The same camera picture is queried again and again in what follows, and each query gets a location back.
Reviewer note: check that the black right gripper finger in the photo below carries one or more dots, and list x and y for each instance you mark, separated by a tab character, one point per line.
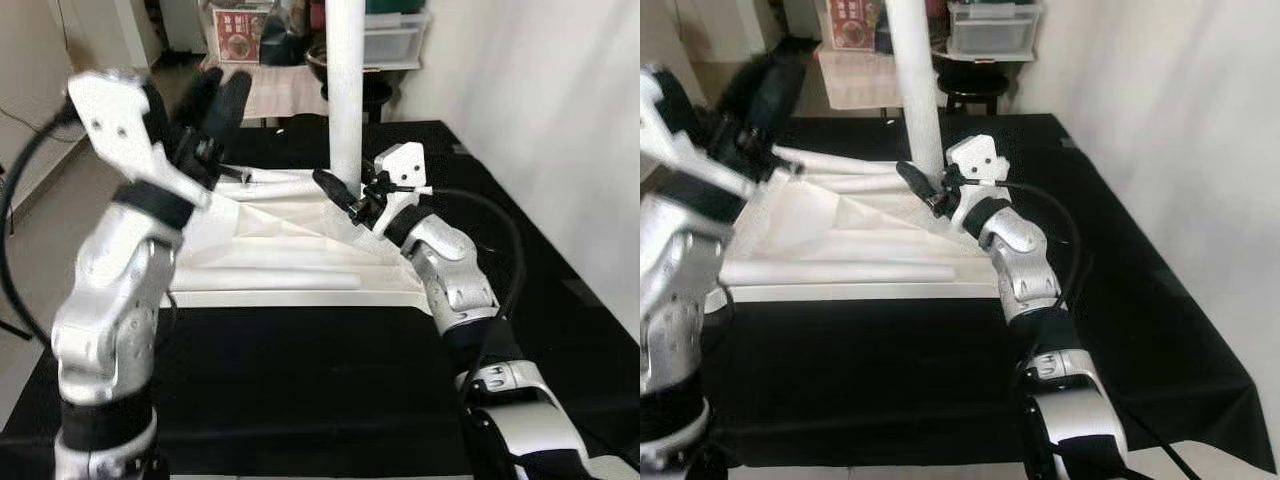
918	183
335	190

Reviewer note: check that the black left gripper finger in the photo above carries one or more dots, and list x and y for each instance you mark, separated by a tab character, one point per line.
792	85
203	95
232	100
745	90

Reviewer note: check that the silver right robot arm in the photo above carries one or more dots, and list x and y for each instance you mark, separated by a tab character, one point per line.
455	280
1025	270

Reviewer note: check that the white plastic children table top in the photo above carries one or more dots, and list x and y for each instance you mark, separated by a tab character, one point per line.
270	225
860	230

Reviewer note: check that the pink checked cloth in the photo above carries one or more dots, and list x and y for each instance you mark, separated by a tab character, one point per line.
860	80
280	90

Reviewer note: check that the black bag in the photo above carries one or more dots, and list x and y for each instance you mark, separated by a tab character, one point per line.
295	40
886	25

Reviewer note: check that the black round stool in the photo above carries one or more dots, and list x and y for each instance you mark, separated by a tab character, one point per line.
375	92
975	85

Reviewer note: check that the clear plastic storage box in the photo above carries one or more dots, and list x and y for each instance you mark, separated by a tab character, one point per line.
400	40
995	30

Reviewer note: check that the black tablecloth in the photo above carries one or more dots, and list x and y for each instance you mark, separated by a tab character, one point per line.
300	380
880	380

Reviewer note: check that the dark green container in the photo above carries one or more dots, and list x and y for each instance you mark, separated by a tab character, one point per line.
400	6

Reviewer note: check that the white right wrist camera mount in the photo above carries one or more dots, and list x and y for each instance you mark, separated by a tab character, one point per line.
975	155
402	165

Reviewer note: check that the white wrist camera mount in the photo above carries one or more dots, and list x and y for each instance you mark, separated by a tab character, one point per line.
665	130
975	155
402	165
105	115

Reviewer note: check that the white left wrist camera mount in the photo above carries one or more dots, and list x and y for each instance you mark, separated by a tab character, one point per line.
105	115
665	130

